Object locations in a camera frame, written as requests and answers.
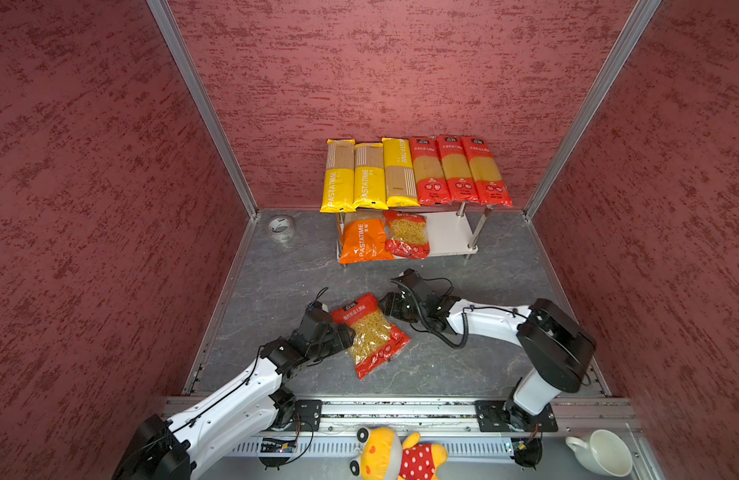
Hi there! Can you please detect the aluminium corner post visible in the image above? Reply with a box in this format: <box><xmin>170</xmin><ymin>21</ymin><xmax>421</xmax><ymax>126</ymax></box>
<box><xmin>523</xmin><ymin>0</ymin><xmax>661</xmax><ymax>223</ymax></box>
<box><xmin>147</xmin><ymin>0</ymin><xmax>260</xmax><ymax>221</ymax></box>

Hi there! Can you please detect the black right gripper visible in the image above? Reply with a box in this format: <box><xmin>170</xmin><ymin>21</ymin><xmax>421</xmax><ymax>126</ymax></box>
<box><xmin>375</xmin><ymin>293</ymin><xmax>427</xmax><ymax>324</ymax></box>

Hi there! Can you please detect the yellow plush toy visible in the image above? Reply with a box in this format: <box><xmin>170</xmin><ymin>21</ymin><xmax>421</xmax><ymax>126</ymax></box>
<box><xmin>350</xmin><ymin>427</ymin><xmax>449</xmax><ymax>480</ymax></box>

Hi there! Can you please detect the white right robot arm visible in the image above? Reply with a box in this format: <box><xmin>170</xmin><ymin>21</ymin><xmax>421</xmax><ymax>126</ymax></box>
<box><xmin>379</xmin><ymin>269</ymin><xmax>597</xmax><ymax>432</ymax></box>

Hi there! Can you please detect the red spaghetti bag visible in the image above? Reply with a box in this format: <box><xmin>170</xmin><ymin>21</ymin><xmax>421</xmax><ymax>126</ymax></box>
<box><xmin>409</xmin><ymin>137</ymin><xmax>451</xmax><ymax>206</ymax></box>
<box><xmin>435</xmin><ymin>135</ymin><xmax>479</xmax><ymax>203</ymax></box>
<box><xmin>461</xmin><ymin>136</ymin><xmax>513</xmax><ymax>207</ymax></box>

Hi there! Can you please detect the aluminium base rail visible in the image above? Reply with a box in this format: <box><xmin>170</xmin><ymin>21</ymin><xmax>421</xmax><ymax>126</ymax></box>
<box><xmin>132</xmin><ymin>394</ymin><xmax>667</xmax><ymax>480</ymax></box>

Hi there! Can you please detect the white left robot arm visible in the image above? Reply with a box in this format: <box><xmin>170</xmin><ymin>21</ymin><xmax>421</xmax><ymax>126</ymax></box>
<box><xmin>113</xmin><ymin>301</ymin><xmax>356</xmax><ymax>479</ymax></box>

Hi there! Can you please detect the white ceramic cup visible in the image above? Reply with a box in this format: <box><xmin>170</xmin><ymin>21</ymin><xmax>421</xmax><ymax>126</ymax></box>
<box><xmin>565</xmin><ymin>429</ymin><xmax>633</xmax><ymax>478</ymax></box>

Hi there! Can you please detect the aluminium corner post right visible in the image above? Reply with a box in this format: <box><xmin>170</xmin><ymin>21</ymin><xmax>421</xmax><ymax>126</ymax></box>
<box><xmin>523</xmin><ymin>0</ymin><xmax>661</xmax><ymax>223</ymax></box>

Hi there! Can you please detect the aluminium corner post left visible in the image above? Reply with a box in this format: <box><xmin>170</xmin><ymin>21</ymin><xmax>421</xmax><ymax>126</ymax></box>
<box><xmin>147</xmin><ymin>0</ymin><xmax>260</xmax><ymax>221</ymax></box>

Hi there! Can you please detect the red macaroni bag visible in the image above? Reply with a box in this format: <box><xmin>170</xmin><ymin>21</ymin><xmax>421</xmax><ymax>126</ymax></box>
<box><xmin>331</xmin><ymin>293</ymin><xmax>411</xmax><ymax>380</ymax></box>

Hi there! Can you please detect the red spaghetti bag front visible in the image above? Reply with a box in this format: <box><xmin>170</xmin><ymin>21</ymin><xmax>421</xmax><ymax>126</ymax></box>
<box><xmin>461</xmin><ymin>136</ymin><xmax>513</xmax><ymax>207</ymax></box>

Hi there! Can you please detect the red spaghetti bag back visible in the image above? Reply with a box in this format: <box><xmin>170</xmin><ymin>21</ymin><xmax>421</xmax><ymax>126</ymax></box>
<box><xmin>435</xmin><ymin>135</ymin><xmax>479</xmax><ymax>203</ymax></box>

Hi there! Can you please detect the yellow spaghetti bag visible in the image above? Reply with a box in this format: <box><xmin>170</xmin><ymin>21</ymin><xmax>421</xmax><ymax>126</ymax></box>
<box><xmin>320</xmin><ymin>139</ymin><xmax>356</xmax><ymax>213</ymax></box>
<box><xmin>381</xmin><ymin>138</ymin><xmax>419</xmax><ymax>208</ymax></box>
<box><xmin>353</xmin><ymin>143</ymin><xmax>389</xmax><ymax>210</ymax></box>

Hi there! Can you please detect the white two-tier shelf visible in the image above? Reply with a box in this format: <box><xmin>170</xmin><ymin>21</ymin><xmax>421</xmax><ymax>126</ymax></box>
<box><xmin>337</xmin><ymin>206</ymin><xmax>495</xmax><ymax>261</ymax></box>

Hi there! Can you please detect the orange macaroni bag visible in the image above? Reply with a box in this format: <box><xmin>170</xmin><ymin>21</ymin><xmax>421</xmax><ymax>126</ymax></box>
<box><xmin>339</xmin><ymin>210</ymin><xmax>395</xmax><ymax>265</ymax></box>

